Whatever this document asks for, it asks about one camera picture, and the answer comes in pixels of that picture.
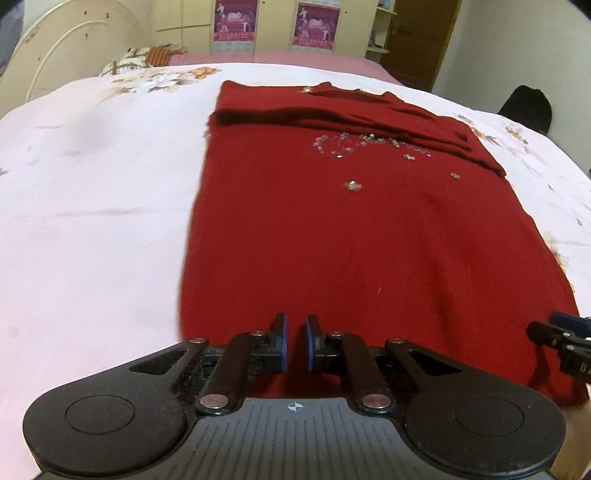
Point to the red sequined sweater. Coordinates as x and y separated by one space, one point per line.
346 230

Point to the black bag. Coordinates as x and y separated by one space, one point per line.
526 108

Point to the person's right forearm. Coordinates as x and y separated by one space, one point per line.
577 443

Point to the purple wall poster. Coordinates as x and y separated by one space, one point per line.
315 25
234 21

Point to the orange pillow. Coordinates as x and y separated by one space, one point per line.
159 55

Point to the cream wardrobe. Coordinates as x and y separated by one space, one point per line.
272 23

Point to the brown wooden door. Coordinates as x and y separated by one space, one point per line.
422 41

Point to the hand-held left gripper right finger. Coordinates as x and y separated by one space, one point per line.
309 346

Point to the cream corner shelf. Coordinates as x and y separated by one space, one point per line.
381 27

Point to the patterned white brown pillow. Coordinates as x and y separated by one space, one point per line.
122 62

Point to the pink bedsheet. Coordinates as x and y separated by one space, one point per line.
286 57

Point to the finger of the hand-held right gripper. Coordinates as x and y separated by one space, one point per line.
549 333
565 319

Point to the cream rounded headboard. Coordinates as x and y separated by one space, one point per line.
69 41

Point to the floral white bedsheet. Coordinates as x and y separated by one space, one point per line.
92 207

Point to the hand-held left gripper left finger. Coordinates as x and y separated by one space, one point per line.
282 346

